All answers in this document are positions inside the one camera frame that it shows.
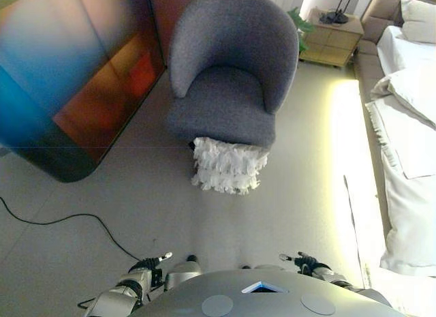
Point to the grey robot torso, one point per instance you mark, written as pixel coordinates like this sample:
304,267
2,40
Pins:
262,296

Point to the black lamp base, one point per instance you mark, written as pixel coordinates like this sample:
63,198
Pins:
335,16

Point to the bed with white linens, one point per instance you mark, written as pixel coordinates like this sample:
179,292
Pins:
371,58

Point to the white pillow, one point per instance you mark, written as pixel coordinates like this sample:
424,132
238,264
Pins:
418,20

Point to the glossy reflective cabinet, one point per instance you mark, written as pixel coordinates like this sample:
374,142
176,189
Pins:
68,75

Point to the white feathered cushion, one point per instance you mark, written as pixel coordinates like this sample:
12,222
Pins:
227,167

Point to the green plant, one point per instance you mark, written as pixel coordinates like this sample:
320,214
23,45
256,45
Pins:
299,22

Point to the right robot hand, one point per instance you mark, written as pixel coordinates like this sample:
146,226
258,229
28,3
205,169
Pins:
304,259

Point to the white duvet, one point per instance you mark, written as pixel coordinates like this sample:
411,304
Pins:
405,126

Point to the wooden bedside table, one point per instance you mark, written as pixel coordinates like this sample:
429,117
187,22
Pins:
332,37

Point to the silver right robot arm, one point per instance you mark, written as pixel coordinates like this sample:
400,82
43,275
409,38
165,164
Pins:
344,279

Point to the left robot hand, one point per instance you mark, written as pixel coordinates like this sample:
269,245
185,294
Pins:
152,261

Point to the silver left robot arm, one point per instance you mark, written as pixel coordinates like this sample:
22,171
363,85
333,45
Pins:
124,286

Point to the grey upholstered armchair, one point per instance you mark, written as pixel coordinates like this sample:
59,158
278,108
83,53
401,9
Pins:
228,75

